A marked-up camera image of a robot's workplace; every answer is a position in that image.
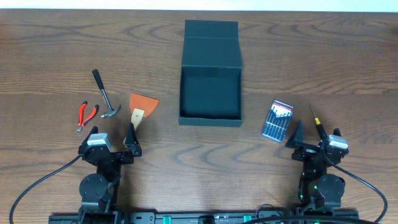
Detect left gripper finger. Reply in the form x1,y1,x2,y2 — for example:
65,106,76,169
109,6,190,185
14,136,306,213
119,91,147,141
124,123,140,149
81,126,98,146

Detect small yellow black screwdriver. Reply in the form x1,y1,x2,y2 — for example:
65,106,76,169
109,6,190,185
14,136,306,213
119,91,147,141
310,105,328,141

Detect hammer with black grip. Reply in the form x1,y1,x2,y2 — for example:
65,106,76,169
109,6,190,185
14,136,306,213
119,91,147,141
92,69,121,119

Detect blue precision screwdriver set case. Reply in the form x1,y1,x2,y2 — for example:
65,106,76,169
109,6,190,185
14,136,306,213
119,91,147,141
261,100,294,142

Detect orange scraper wooden handle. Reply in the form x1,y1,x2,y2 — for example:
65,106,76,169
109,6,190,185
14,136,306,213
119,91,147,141
129,93,159,131

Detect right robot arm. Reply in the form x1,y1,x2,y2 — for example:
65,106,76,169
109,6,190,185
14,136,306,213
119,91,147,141
285,120,349,214

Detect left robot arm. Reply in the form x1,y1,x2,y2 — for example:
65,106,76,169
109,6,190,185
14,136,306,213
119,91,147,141
78,123,142,218

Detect dark green open box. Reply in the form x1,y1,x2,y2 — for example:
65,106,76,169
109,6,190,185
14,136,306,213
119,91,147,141
178,20,243,127

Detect red handled pliers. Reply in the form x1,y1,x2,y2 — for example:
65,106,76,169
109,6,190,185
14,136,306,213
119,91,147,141
76,100,100,135

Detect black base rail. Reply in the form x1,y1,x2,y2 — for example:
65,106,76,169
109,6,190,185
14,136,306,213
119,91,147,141
48,210,360,224

